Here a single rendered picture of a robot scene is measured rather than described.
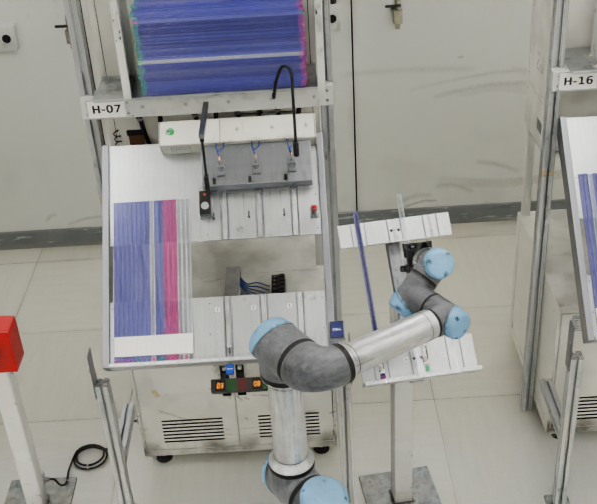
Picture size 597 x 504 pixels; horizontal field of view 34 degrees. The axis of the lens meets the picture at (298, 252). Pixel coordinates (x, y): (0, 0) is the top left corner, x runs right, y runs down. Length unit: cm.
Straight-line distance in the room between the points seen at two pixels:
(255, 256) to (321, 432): 68
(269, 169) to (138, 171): 42
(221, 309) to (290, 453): 70
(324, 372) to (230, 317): 86
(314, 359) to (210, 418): 139
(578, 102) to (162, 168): 137
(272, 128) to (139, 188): 46
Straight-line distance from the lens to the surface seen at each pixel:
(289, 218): 305
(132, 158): 318
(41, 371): 428
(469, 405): 389
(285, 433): 241
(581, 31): 329
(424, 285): 246
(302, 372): 218
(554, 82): 316
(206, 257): 365
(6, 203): 508
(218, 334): 298
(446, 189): 494
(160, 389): 345
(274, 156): 306
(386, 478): 357
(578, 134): 323
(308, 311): 298
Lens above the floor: 252
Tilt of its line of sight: 32 degrees down
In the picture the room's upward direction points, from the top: 4 degrees counter-clockwise
